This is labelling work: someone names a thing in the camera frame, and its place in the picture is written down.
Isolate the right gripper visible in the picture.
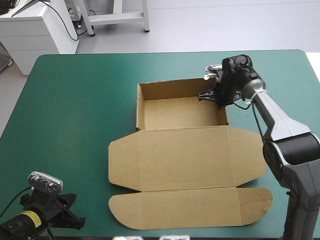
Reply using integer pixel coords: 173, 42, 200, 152
198, 57, 243, 108

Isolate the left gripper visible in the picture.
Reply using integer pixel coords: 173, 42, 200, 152
20, 189, 86, 231

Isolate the brown cardboard box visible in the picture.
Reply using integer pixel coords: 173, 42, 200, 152
107, 77, 274, 231

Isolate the white cabinet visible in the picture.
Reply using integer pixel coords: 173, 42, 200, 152
0, 0, 80, 76

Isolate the black keyboard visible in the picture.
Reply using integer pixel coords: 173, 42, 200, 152
0, 0, 11, 15

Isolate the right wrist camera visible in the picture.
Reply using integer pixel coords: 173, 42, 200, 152
203, 63, 223, 81

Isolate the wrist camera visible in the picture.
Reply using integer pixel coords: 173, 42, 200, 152
203, 63, 223, 81
27, 171, 64, 194

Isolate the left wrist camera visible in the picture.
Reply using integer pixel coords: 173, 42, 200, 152
27, 171, 64, 194

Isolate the white table frame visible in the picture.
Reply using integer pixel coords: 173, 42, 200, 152
80, 0, 151, 38

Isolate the thin black floor cable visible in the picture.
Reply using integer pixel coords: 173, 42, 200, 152
46, 1, 80, 42

